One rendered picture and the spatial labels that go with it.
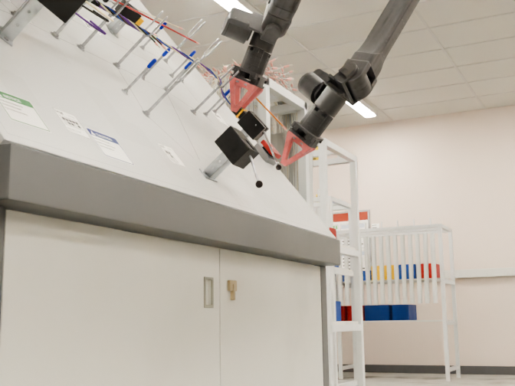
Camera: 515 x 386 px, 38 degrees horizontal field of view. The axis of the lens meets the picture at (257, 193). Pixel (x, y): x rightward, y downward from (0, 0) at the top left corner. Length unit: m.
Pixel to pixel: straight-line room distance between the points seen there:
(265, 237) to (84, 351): 0.55
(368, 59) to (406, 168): 8.34
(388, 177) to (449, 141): 0.91
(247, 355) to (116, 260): 0.46
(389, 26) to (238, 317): 0.77
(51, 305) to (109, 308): 0.12
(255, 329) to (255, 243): 0.19
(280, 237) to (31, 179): 0.75
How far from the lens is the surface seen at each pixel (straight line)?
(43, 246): 0.97
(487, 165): 9.82
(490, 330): 9.65
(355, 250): 4.80
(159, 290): 1.19
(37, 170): 0.91
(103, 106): 1.25
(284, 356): 1.65
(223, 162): 1.37
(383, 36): 1.77
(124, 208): 1.05
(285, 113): 2.74
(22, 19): 1.16
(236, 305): 1.43
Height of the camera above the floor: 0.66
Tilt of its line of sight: 10 degrees up
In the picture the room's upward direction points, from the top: 1 degrees counter-clockwise
